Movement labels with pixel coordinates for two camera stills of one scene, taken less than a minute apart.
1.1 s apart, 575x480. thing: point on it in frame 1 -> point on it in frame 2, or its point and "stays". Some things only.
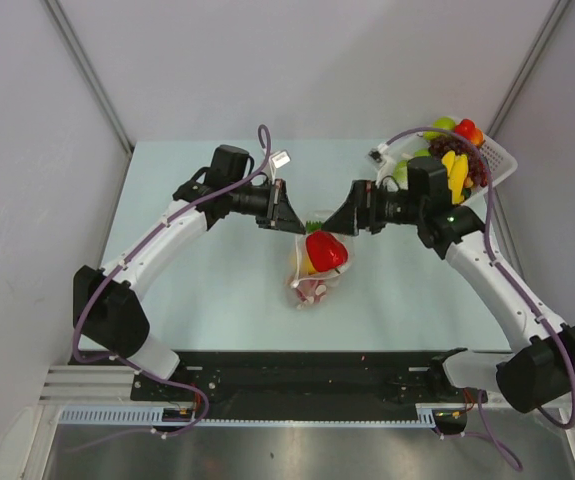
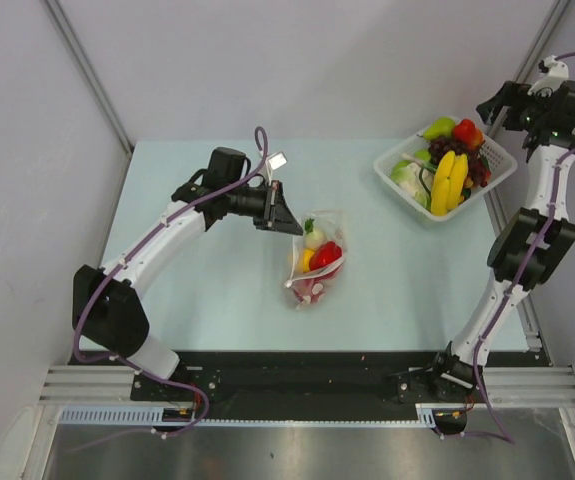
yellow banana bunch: (457, 168) stays
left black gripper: (280, 213) stays
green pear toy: (444, 122) stays
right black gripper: (360, 212) -> (515, 95)
